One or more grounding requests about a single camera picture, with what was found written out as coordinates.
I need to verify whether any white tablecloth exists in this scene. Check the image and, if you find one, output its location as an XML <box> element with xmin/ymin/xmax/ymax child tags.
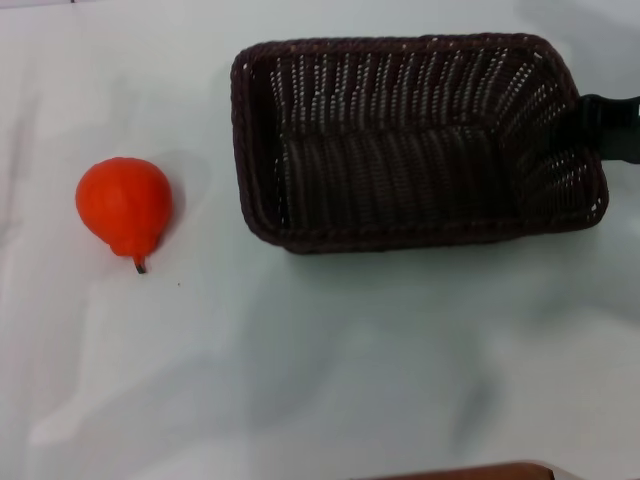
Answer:
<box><xmin>0</xmin><ymin>0</ymin><xmax>640</xmax><ymax>480</ymax></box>

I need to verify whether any black woven rectangular basket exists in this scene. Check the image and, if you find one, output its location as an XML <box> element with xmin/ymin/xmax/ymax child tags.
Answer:
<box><xmin>229</xmin><ymin>32</ymin><xmax>611</xmax><ymax>257</ymax></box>

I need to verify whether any brown wooden edge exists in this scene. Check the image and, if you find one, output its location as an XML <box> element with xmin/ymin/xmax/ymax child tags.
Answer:
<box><xmin>383</xmin><ymin>462</ymin><xmax>557</xmax><ymax>480</ymax></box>

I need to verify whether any orange plastic pear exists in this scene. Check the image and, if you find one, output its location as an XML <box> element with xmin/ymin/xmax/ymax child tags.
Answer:
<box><xmin>74</xmin><ymin>156</ymin><xmax>174</xmax><ymax>277</ymax></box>

